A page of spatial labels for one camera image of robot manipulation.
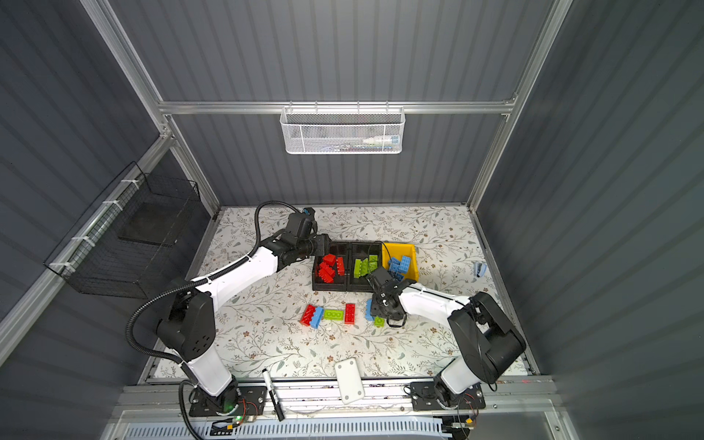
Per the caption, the black wire basket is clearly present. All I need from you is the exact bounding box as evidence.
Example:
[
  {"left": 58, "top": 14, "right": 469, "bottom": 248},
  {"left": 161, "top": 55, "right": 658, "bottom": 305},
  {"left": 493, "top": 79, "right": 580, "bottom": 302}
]
[{"left": 44, "top": 168, "right": 205, "bottom": 300}]

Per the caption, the light blue stapler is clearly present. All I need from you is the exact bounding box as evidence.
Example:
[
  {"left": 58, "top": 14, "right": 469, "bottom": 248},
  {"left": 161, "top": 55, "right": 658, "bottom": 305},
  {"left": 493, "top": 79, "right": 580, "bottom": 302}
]
[{"left": 473, "top": 261, "right": 488, "bottom": 279}]

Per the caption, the white tube in basket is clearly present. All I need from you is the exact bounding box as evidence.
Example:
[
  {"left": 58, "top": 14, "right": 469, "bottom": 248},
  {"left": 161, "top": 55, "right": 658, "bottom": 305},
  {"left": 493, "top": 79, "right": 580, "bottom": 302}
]
[{"left": 362, "top": 135, "right": 402, "bottom": 148}]

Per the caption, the blue lego row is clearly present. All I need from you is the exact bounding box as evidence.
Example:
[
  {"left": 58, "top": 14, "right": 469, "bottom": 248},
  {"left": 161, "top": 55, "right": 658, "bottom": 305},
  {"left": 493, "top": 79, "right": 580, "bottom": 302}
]
[
  {"left": 365, "top": 299, "right": 374, "bottom": 322},
  {"left": 310, "top": 307, "right": 325, "bottom": 329},
  {"left": 399, "top": 256, "right": 413, "bottom": 274}
]

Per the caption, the green lego brick right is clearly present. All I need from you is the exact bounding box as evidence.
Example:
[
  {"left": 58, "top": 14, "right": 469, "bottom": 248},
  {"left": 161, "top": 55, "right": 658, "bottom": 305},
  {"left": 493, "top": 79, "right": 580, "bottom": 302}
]
[{"left": 353, "top": 258, "right": 362, "bottom": 279}]

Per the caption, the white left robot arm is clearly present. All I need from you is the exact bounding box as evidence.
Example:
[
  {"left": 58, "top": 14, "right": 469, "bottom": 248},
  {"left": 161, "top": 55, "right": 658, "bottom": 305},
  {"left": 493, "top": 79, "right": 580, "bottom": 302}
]
[{"left": 125, "top": 200, "right": 330, "bottom": 439}]

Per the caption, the red lego row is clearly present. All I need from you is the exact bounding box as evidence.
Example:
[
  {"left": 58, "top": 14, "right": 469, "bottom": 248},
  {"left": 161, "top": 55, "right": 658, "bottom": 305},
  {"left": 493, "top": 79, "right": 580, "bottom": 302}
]
[
  {"left": 344, "top": 304, "right": 356, "bottom": 326},
  {"left": 318, "top": 269, "right": 336, "bottom": 284},
  {"left": 300, "top": 304, "right": 316, "bottom": 326},
  {"left": 318, "top": 262, "right": 336, "bottom": 276}
]

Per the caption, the white wire basket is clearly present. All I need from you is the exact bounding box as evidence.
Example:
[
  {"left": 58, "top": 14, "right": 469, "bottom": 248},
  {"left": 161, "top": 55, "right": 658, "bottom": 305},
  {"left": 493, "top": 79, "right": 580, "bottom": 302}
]
[{"left": 280, "top": 109, "right": 406, "bottom": 155}]

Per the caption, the aluminium rail base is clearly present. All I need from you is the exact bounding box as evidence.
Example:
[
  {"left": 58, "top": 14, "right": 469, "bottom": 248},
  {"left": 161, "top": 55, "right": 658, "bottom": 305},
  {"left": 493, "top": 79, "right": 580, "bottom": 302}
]
[{"left": 102, "top": 376, "right": 576, "bottom": 439}]

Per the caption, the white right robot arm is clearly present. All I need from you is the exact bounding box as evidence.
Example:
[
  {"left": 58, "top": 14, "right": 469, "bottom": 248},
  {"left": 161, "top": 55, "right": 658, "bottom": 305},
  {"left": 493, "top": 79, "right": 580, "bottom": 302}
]
[{"left": 366, "top": 268, "right": 527, "bottom": 408}]

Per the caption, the black bin left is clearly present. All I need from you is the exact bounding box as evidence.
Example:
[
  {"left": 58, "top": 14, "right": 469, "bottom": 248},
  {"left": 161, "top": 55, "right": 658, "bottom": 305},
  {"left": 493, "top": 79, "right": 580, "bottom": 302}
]
[{"left": 312, "top": 241, "right": 350, "bottom": 292}]

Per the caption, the yellow plastic bin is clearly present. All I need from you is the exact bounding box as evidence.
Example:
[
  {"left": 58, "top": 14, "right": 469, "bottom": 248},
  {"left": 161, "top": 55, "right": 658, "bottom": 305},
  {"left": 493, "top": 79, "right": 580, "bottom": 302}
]
[{"left": 382, "top": 242, "right": 420, "bottom": 282}]

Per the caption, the white plastic plate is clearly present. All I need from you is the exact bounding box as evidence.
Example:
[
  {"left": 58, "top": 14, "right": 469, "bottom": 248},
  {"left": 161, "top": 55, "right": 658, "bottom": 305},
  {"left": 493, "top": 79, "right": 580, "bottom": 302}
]
[{"left": 335, "top": 359, "right": 366, "bottom": 404}]

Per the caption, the black marker pen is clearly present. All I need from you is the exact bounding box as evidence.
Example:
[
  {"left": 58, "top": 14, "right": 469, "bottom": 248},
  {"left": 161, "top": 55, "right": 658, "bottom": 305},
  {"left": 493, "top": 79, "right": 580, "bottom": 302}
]
[{"left": 262, "top": 368, "right": 285, "bottom": 422}]

